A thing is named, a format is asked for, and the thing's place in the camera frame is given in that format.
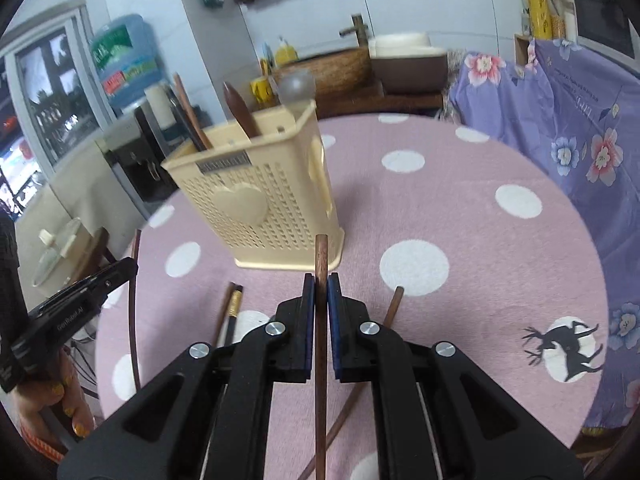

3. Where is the metal spoon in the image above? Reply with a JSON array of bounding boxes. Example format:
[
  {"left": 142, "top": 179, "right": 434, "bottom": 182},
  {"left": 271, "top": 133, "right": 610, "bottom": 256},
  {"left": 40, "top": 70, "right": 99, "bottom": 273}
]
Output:
[{"left": 277, "top": 71, "right": 316, "bottom": 107}]

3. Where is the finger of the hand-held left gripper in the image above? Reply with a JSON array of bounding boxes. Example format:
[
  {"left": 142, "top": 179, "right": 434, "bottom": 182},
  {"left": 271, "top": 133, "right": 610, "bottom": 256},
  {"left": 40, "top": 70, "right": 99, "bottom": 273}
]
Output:
[{"left": 30, "top": 257, "right": 139, "bottom": 318}]

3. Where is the beige cloth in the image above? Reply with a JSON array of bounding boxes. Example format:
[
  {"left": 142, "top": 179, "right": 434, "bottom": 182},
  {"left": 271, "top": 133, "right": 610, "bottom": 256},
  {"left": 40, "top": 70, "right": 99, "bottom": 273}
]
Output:
[{"left": 15, "top": 130, "right": 151, "bottom": 261}]

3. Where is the wicker basin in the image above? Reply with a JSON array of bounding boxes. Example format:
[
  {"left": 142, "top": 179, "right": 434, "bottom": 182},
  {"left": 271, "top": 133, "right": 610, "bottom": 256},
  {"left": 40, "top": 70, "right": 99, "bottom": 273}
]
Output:
[{"left": 272, "top": 47, "right": 373, "bottom": 98}]

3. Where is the yellow soap bottle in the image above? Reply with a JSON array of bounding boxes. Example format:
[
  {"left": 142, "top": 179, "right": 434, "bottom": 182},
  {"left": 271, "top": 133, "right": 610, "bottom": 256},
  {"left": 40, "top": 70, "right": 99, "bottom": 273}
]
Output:
[{"left": 274, "top": 36, "right": 300, "bottom": 67}]

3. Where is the yellow roll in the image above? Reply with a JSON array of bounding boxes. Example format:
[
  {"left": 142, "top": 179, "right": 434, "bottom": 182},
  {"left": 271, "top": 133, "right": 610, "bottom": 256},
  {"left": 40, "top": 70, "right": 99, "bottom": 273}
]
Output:
[{"left": 519, "top": 0, "right": 553, "bottom": 40}]

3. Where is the white microwave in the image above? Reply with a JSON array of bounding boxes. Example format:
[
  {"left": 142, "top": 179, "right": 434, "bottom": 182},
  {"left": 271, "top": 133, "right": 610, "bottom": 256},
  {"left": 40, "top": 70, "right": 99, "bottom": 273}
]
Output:
[{"left": 571, "top": 0, "right": 640, "bottom": 58}]

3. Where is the wooden stool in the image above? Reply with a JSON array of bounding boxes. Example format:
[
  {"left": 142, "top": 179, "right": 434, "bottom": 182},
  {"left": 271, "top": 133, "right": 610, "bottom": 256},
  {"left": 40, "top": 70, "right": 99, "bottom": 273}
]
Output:
[{"left": 80, "top": 227, "right": 118, "bottom": 281}]

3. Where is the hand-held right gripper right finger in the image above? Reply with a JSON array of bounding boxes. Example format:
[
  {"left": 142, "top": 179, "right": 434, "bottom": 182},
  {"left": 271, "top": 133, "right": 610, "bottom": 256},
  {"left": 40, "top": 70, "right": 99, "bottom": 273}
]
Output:
[{"left": 326, "top": 272, "right": 586, "bottom": 480}]

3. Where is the brown bowl with lid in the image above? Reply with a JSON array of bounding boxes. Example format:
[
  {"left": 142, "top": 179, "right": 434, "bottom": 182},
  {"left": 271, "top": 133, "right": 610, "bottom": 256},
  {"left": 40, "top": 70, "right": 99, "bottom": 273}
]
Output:
[{"left": 369, "top": 31, "right": 449, "bottom": 93}]

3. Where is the purple floral cloth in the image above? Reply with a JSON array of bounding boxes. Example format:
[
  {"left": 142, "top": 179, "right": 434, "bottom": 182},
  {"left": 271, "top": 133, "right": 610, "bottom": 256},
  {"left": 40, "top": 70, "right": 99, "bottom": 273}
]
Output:
[{"left": 447, "top": 37, "right": 640, "bottom": 431}]

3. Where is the paper cup holder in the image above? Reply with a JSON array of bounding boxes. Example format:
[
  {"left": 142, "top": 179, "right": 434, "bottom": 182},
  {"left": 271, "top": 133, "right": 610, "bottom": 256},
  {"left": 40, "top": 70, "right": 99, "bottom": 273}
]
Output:
[{"left": 144, "top": 82, "right": 206, "bottom": 146}]

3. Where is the blue water jug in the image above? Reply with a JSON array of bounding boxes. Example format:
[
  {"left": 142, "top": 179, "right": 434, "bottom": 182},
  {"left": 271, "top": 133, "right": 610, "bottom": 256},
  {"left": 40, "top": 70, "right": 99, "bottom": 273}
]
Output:
[{"left": 90, "top": 14, "right": 166, "bottom": 111}]

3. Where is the window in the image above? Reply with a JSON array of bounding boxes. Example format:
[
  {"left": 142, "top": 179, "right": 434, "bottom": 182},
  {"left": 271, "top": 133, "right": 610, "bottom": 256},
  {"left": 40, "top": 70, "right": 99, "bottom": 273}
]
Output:
[{"left": 0, "top": 5, "right": 116, "bottom": 221}]

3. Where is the cream plastic utensil holder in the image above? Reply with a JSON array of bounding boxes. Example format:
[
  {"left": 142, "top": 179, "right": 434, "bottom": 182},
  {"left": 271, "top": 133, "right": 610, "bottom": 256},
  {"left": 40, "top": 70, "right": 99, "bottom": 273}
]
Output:
[{"left": 161, "top": 100, "right": 346, "bottom": 271}]

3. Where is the pink polka dot tablecloth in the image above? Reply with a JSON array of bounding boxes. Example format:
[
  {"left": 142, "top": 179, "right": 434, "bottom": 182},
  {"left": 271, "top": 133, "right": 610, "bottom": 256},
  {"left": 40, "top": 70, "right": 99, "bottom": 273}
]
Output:
[{"left": 95, "top": 112, "right": 608, "bottom": 480}]

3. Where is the water dispenser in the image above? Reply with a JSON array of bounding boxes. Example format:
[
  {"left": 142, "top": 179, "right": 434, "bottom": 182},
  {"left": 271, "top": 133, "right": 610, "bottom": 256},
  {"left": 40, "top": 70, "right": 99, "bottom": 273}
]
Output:
[{"left": 95, "top": 105, "right": 181, "bottom": 221}]

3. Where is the brown wooden chopstick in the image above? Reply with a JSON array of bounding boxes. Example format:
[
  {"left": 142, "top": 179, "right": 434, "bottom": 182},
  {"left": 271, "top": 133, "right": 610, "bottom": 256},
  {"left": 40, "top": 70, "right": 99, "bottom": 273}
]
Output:
[
  {"left": 172, "top": 72, "right": 215, "bottom": 152},
  {"left": 127, "top": 229, "right": 143, "bottom": 396},
  {"left": 214, "top": 281, "right": 237, "bottom": 348},
  {"left": 324, "top": 286, "right": 405, "bottom": 448},
  {"left": 314, "top": 234, "right": 331, "bottom": 480}
]

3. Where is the wooden box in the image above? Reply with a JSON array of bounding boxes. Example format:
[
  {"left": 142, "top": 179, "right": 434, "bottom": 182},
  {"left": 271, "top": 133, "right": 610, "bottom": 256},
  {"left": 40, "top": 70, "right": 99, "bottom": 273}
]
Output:
[{"left": 514, "top": 34, "right": 538, "bottom": 66}]

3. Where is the glass jar with sticks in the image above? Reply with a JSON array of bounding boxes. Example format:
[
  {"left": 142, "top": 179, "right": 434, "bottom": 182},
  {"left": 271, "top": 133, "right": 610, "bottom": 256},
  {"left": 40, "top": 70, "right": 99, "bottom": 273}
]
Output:
[{"left": 547, "top": 0, "right": 576, "bottom": 38}]

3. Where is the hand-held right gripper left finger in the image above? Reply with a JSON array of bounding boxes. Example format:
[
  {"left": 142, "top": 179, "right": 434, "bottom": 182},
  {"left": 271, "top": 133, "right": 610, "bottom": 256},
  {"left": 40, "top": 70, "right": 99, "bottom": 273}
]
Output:
[{"left": 57, "top": 272, "right": 321, "bottom": 480}]

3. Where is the wooden faucet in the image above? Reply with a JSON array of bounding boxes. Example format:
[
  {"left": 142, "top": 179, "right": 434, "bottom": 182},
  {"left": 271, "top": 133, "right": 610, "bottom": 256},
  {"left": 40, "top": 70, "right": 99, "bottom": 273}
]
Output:
[{"left": 339, "top": 14, "right": 371, "bottom": 51}]

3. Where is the person's left hand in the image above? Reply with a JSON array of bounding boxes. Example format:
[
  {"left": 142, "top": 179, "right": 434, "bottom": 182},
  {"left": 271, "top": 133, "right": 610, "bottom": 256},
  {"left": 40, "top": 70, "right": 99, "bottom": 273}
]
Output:
[{"left": 12, "top": 347, "right": 97, "bottom": 456}]

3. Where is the cream pot with lid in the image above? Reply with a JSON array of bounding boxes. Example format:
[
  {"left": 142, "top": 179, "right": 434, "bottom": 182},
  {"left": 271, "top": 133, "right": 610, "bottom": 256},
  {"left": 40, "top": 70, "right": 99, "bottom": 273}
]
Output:
[{"left": 30, "top": 217, "right": 96, "bottom": 288}]

